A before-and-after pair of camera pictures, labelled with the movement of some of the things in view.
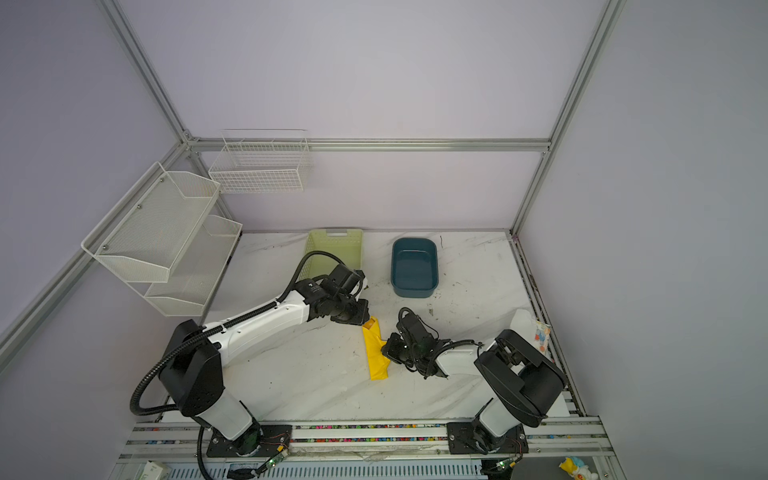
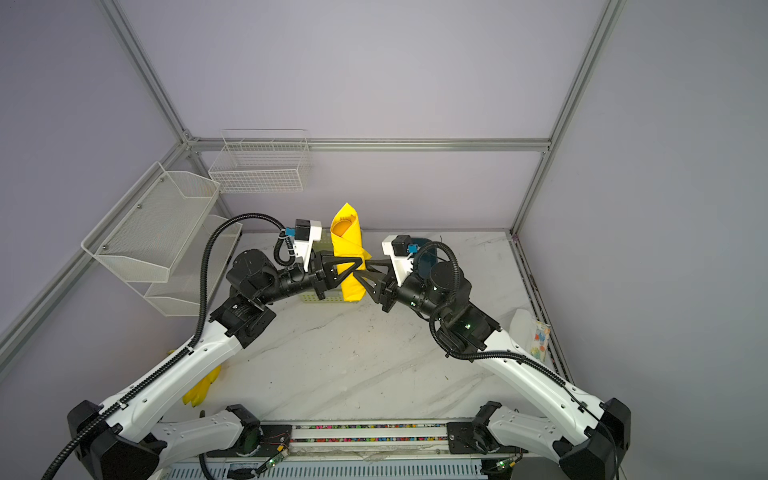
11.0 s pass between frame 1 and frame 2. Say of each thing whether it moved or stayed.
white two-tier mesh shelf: stayed
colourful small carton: stayed
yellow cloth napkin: moved
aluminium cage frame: stayed
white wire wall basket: stayed
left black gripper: moved
